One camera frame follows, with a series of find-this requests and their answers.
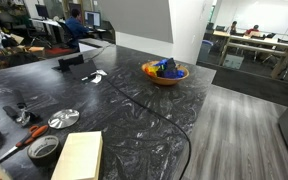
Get black counter outlet box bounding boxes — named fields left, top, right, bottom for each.
left=52, top=53, right=99, bottom=81

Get black cable on counter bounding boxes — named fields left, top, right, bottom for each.
left=83, top=43, right=192, bottom=180

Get blue trash bin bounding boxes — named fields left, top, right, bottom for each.
left=197, top=39, right=215, bottom=63

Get colourful toy blocks pile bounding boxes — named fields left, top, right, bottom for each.
left=144, top=57, right=186, bottom=80

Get white paper tag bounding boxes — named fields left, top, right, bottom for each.
left=89, top=68, right=109, bottom=85

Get black tape roll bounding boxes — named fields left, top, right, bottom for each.
left=26, top=134, right=63, bottom=168

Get wooden bowl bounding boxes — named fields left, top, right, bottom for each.
left=141, top=60, right=190, bottom=87

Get orange handled scissors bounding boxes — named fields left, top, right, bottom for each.
left=0, top=124, right=50, bottom=164

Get seated person dark top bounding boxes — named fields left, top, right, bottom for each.
left=226, top=20, right=239, bottom=36

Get seated person red shirt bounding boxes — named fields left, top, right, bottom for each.
left=244, top=24, right=261, bottom=37

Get small black clamp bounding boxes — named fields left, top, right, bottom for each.
left=2, top=89, right=40, bottom=128

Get grey wall panel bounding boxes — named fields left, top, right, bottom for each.
left=96, top=0, right=175, bottom=45

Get lit computer monitor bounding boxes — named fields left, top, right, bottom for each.
left=84, top=10, right=102, bottom=29

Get dark computer monitor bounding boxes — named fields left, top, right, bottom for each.
left=34, top=3, right=50, bottom=20

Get round steel pot lid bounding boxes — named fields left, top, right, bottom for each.
left=47, top=108, right=81, bottom=130

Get black office chair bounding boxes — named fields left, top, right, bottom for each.
left=57, top=20, right=76, bottom=48

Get seated person blue shirt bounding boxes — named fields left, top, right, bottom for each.
left=64, top=7, right=92, bottom=48

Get long wooden table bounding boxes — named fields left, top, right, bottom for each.
left=212, top=29, right=288, bottom=80

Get grey box under table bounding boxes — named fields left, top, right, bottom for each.
left=222, top=53, right=245, bottom=71

